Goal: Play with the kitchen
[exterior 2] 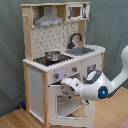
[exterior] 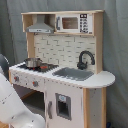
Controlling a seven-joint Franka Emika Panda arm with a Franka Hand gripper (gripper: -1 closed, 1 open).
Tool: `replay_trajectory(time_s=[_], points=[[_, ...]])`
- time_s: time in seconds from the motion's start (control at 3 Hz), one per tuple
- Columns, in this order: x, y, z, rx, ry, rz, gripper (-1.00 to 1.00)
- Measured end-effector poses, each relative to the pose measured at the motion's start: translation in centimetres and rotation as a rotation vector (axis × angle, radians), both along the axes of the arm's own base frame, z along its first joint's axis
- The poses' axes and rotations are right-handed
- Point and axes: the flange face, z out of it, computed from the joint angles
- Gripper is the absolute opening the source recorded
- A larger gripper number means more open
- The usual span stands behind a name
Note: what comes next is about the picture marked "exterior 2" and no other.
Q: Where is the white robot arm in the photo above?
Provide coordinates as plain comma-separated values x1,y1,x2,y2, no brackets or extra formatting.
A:
61,45,128,101

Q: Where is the grey toy range hood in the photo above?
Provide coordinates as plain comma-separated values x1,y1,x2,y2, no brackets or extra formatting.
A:
34,5,64,27

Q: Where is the black toy faucet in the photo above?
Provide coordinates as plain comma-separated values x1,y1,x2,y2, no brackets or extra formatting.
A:
67,33,82,49

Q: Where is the white cabinet door with dispenser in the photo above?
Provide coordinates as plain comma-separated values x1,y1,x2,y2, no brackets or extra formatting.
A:
86,56,102,84

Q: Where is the grey toy sink basin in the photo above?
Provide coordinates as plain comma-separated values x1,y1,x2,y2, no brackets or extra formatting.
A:
66,47,94,56

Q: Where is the white wooden toy kitchen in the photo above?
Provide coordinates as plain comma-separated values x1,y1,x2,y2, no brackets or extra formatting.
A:
22,2,105,128

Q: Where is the black toy stovetop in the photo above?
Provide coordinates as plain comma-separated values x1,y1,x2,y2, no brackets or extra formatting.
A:
34,54,71,66

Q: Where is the white toy microwave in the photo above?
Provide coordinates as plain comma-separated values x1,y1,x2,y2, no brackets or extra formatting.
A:
67,3,90,21

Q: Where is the silver toy cooking pot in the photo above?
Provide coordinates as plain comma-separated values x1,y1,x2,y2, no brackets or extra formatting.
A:
45,51,61,62

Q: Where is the white toy oven door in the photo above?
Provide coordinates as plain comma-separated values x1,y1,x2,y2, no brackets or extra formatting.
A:
49,85,95,128

